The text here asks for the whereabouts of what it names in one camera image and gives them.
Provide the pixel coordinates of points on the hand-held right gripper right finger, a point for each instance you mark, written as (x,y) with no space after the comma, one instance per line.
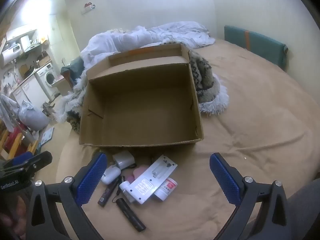
(225,177)

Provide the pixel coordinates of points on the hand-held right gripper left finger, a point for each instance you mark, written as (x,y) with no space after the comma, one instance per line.
(91,177)

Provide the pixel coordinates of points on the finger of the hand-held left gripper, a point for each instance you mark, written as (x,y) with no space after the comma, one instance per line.
(21,158)
(40,161)

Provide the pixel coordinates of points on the black tube red print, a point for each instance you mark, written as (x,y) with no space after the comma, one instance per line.
(108,192)

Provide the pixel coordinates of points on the white pill bottle blue label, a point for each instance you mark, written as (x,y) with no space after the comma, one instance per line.
(125,187)

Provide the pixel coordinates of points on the white power adapter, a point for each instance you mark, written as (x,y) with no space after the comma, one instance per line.
(123,159)

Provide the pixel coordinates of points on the pink heart-shaped case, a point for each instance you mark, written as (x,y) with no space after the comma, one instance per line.
(138,173)

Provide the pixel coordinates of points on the black flashlight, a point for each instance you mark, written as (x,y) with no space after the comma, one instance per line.
(130,213)

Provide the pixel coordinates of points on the white pill bottle red label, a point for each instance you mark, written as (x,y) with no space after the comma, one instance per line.
(167,187)

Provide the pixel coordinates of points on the white battery charger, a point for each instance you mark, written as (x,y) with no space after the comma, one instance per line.
(150,182)

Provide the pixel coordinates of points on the brown cardboard box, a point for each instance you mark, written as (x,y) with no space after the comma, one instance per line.
(140,110)

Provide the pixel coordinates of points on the person's left hand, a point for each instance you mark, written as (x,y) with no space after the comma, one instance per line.
(15,212)

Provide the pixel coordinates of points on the yellow wooden chair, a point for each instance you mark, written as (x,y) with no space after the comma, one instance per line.
(17,140)

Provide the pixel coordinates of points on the bathroom scale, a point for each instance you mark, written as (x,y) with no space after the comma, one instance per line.
(47,135)

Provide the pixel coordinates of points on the grey plastic bag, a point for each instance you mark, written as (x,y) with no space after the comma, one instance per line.
(31,116)

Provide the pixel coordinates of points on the hanging white cloth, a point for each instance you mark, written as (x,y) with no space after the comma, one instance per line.
(7,110)

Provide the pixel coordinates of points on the tabby cat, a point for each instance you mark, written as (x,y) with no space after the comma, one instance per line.
(48,108)

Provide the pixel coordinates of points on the white cabinet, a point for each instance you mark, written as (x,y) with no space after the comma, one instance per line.
(30,90)

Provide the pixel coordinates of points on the white washing machine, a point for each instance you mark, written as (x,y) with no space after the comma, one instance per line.
(47,76)

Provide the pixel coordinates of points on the person's grey pants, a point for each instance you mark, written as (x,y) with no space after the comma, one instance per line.
(306,205)

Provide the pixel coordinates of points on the shaggy patterned blanket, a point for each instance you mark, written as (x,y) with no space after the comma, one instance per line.
(210,87)

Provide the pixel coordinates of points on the teal armchair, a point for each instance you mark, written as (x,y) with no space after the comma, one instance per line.
(72,70)

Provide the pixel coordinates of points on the white water heater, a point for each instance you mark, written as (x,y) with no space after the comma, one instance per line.
(7,56)

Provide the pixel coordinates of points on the white countertop appliance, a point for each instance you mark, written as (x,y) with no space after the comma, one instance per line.
(25,42)

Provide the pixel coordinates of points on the teal cushion orange stripe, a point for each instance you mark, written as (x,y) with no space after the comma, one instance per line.
(255,45)

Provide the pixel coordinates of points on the white duvet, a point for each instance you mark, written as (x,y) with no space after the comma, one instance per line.
(150,35)

